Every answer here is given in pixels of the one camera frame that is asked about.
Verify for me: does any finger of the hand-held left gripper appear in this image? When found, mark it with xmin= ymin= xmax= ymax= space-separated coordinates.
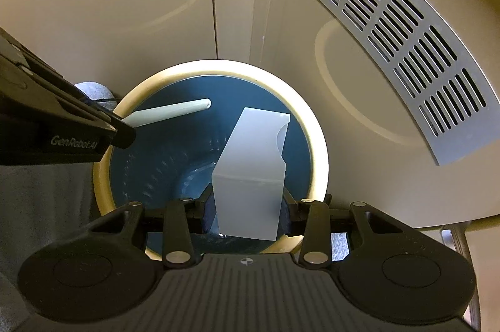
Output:
xmin=0 ymin=27 xmax=137 ymax=150

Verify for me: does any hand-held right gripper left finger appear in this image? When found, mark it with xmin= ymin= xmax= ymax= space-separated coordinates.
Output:
xmin=87 ymin=189 xmax=217 ymax=269

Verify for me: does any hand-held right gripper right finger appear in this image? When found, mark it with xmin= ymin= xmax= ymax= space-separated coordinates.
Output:
xmin=282 ymin=187 xmax=415 ymax=265

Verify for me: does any blue bin with cream rim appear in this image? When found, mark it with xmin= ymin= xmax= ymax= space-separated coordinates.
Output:
xmin=92 ymin=59 xmax=333 ymax=262

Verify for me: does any cream paper tube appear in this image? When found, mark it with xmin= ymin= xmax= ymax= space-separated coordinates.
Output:
xmin=122 ymin=98 xmax=212 ymax=129

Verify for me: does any white cardboard box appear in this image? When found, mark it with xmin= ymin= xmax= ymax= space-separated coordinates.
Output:
xmin=211 ymin=106 xmax=292 ymax=242

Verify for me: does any beige cabinet door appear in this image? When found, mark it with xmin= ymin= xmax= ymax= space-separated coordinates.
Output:
xmin=0 ymin=0 xmax=218 ymax=122
xmin=258 ymin=0 xmax=500 ymax=231

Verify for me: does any grey vent grille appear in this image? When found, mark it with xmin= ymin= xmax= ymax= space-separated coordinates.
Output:
xmin=303 ymin=0 xmax=500 ymax=166

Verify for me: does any black cable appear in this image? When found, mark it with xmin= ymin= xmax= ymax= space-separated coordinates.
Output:
xmin=92 ymin=97 xmax=120 ymax=115

